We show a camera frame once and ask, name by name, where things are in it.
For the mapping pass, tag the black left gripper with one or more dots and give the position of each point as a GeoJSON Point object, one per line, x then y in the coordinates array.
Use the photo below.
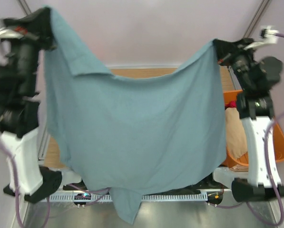
{"type": "Point", "coordinates": [37, 26]}

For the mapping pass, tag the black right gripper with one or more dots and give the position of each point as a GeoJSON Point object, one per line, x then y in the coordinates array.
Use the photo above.
{"type": "Point", "coordinates": [226, 52]}

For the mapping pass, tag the blue grey t shirt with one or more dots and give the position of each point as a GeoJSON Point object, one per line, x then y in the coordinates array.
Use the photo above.
{"type": "Point", "coordinates": [134, 136]}

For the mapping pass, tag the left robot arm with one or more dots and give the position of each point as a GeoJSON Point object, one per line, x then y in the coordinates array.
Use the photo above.
{"type": "Point", "coordinates": [19, 122]}

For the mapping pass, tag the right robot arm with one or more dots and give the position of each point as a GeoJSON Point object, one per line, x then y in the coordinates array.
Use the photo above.
{"type": "Point", "coordinates": [256, 112]}

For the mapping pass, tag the red t shirt in basket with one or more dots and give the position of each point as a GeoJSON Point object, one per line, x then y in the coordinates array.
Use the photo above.
{"type": "Point", "coordinates": [231, 104]}

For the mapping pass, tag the beige t shirt in basket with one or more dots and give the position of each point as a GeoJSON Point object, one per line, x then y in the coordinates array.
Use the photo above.
{"type": "Point", "coordinates": [236, 142]}

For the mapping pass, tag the orange plastic basket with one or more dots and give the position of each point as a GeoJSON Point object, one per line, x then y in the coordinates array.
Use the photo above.
{"type": "Point", "coordinates": [278, 139]}

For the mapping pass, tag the left aluminium corner post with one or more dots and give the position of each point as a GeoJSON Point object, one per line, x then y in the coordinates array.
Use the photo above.
{"type": "Point", "coordinates": [24, 6]}

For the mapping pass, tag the aluminium corner post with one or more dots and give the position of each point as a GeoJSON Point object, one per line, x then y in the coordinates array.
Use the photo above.
{"type": "Point", "coordinates": [24, 6]}
{"type": "Point", "coordinates": [262, 8]}

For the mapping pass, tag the right aluminium corner post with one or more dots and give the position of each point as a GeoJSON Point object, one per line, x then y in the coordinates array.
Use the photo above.
{"type": "Point", "coordinates": [262, 8]}

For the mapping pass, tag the white slotted cable duct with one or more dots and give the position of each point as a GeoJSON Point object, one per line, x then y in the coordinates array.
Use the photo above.
{"type": "Point", "coordinates": [82, 196]}

